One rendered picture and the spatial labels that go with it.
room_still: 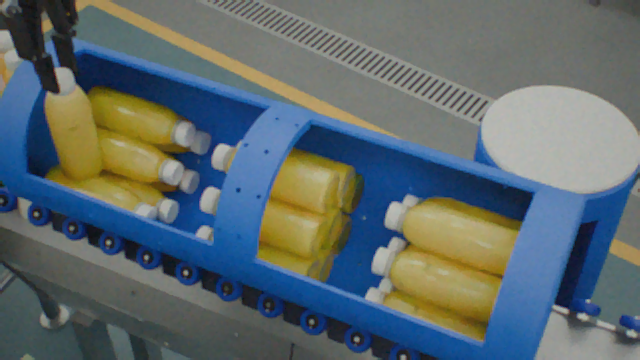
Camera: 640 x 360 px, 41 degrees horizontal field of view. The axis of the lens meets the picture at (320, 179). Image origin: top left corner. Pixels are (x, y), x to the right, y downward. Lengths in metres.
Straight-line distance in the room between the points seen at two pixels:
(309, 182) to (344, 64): 2.14
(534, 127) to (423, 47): 1.93
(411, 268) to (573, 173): 0.42
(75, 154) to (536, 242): 0.71
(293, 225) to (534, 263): 0.35
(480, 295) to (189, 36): 2.53
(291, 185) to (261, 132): 0.09
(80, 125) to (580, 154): 0.83
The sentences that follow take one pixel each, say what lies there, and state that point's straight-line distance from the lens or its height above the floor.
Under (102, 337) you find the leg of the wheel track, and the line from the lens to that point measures 1.88.
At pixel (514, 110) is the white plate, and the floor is 1.04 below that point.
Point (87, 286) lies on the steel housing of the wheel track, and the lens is 1.59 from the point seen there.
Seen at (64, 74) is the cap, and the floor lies 1.26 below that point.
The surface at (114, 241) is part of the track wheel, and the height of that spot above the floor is 0.97.
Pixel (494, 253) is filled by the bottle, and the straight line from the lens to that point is 1.19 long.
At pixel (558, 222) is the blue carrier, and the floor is 1.23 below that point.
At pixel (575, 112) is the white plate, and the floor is 1.04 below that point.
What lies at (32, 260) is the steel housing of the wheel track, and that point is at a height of 0.86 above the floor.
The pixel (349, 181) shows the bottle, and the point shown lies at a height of 1.11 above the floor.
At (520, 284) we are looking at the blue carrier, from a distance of 1.12.
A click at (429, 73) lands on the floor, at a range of 3.35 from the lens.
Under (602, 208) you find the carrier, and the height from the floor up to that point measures 0.99.
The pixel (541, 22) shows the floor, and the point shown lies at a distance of 3.71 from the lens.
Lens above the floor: 2.07
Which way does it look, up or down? 45 degrees down
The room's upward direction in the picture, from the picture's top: straight up
